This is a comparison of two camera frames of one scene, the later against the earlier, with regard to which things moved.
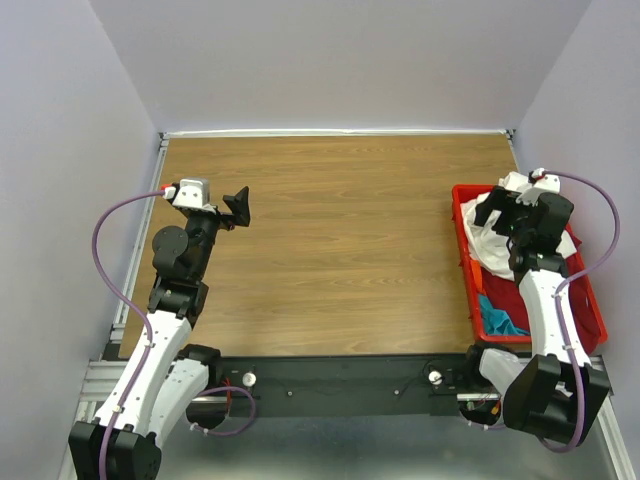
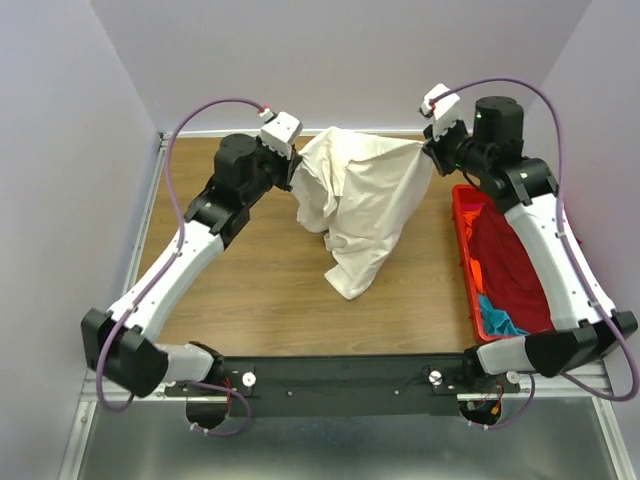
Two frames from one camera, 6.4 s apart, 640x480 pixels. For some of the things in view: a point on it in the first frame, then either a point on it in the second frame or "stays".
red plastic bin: (458, 194) stays
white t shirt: (490, 244) -> (363, 192)
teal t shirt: (497, 322) stays
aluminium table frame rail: (106, 377) stays
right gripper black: (505, 200) -> (434, 147)
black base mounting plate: (349, 385) stays
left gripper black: (239, 206) -> (290, 166)
